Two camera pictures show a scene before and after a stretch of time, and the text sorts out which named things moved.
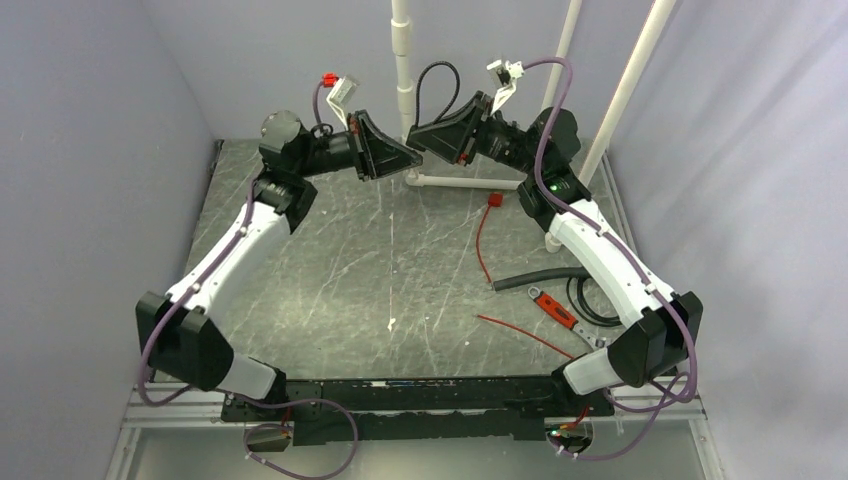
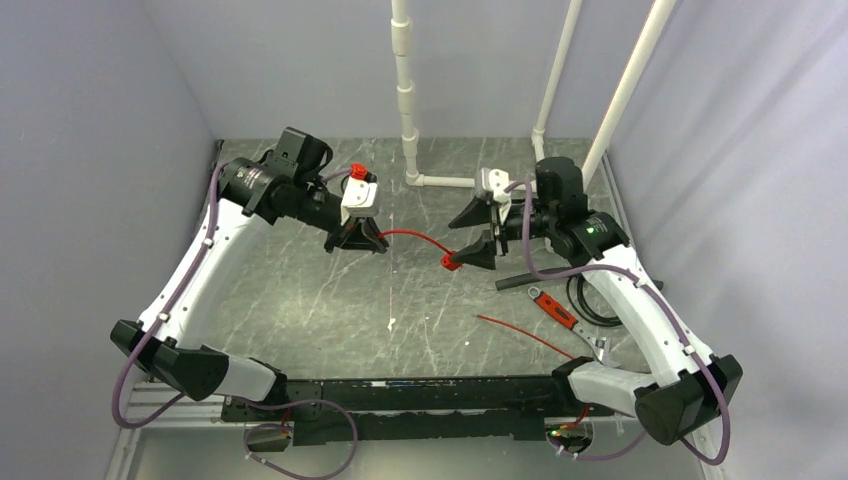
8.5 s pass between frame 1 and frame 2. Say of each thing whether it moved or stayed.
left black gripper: moved
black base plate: stayed
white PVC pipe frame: stayed
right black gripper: moved
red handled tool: stayed
